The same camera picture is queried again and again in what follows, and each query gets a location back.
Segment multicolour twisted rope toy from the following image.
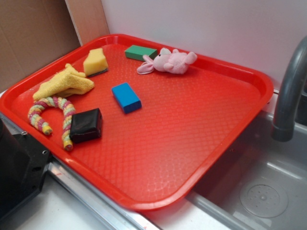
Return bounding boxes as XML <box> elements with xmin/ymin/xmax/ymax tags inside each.
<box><xmin>27</xmin><ymin>97</ymin><xmax>76</xmax><ymax>151</ymax></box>

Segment grey faucet spout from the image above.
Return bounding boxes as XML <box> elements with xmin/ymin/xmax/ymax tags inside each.
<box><xmin>271</xmin><ymin>37</ymin><xmax>307</xmax><ymax>142</ymax></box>

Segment brown cardboard panel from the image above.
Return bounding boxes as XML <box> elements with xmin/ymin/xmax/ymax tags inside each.
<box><xmin>0</xmin><ymin>0</ymin><xmax>80</xmax><ymax>92</ymax></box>

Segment grey plastic sink basin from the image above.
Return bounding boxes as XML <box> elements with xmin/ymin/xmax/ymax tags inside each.
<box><xmin>143</xmin><ymin>109</ymin><xmax>307</xmax><ymax>230</ymax></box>

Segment light wooden board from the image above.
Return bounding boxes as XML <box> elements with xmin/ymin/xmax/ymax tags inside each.
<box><xmin>65</xmin><ymin>0</ymin><xmax>110</xmax><ymax>45</ymax></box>

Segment green sponge block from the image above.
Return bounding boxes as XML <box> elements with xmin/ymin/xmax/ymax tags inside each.
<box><xmin>125</xmin><ymin>45</ymin><xmax>158</xmax><ymax>61</ymax></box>

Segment black wrapped block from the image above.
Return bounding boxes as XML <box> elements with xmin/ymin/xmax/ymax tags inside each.
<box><xmin>70</xmin><ymin>108</ymin><xmax>103</xmax><ymax>143</ymax></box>

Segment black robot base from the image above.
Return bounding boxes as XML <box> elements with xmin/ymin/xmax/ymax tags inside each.
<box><xmin>0</xmin><ymin>121</ymin><xmax>51</xmax><ymax>221</ymax></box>

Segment red plastic tray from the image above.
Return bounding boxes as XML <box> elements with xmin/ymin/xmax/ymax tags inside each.
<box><xmin>0</xmin><ymin>34</ymin><xmax>273</xmax><ymax>211</ymax></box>

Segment blue block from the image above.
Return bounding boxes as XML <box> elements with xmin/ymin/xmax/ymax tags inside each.
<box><xmin>111</xmin><ymin>82</ymin><xmax>142</xmax><ymax>114</ymax></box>

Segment yellow sponge with scourer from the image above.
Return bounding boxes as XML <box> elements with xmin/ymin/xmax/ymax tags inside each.
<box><xmin>83</xmin><ymin>48</ymin><xmax>108</xmax><ymax>77</ymax></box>

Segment yellow folded cloth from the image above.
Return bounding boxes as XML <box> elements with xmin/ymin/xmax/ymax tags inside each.
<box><xmin>33</xmin><ymin>63</ymin><xmax>94</xmax><ymax>101</ymax></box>

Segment pink plush toy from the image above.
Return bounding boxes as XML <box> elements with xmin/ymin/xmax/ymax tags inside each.
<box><xmin>137</xmin><ymin>48</ymin><xmax>198</xmax><ymax>75</ymax></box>

